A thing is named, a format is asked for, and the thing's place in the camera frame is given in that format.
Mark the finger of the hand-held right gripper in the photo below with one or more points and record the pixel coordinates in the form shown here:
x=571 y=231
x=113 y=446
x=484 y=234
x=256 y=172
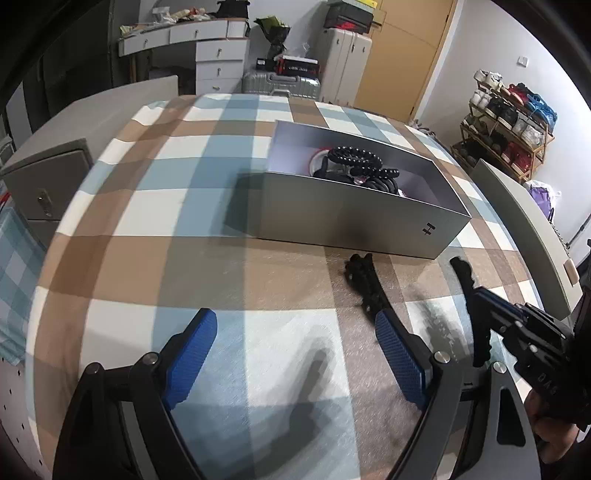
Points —
x=490 y=322
x=497 y=301

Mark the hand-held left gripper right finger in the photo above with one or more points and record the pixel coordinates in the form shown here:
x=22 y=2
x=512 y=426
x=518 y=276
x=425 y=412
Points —
x=401 y=360

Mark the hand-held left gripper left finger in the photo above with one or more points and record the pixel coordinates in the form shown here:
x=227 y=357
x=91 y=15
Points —
x=191 y=360

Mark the silver cardboard box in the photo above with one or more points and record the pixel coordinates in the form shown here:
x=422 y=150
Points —
x=346 y=217

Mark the person's right hand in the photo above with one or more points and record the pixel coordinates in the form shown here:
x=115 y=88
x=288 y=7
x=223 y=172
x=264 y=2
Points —
x=551 y=434

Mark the purple bag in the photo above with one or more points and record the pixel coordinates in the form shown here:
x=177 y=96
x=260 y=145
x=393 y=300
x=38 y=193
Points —
x=540 y=196

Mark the wooden shoe rack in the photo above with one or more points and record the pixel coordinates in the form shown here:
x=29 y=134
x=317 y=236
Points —
x=466 y=138

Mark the white pegboard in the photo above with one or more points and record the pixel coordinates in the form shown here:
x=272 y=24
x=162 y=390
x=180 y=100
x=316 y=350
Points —
x=9 y=392

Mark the group of shoes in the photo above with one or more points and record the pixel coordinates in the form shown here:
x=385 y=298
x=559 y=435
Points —
x=517 y=99

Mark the grey bedside cabinet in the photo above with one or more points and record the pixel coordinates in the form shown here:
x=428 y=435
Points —
x=51 y=180

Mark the wooden door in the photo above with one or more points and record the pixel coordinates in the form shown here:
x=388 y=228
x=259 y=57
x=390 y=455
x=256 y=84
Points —
x=401 y=55

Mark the white suitcase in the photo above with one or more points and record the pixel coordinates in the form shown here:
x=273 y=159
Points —
x=344 y=60

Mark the silver suitcase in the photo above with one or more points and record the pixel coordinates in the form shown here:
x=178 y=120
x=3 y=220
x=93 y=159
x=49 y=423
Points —
x=277 y=83

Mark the small black box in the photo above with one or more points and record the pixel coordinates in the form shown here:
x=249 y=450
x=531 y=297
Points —
x=265 y=63

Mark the white desk with drawers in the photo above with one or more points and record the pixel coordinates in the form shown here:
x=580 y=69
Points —
x=217 y=55

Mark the black box with red stripe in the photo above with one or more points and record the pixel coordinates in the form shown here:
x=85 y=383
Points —
x=298 y=67

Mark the black and red bag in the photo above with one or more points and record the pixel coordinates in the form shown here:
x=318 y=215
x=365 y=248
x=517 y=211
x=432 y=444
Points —
x=346 y=18

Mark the dark wardrobe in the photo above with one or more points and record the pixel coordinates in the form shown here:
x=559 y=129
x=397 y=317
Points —
x=69 y=60

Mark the green and black bouquet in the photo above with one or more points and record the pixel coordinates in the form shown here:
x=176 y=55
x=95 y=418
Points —
x=272 y=32

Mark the pile of desk clutter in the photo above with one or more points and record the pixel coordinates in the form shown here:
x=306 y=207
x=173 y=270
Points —
x=175 y=16

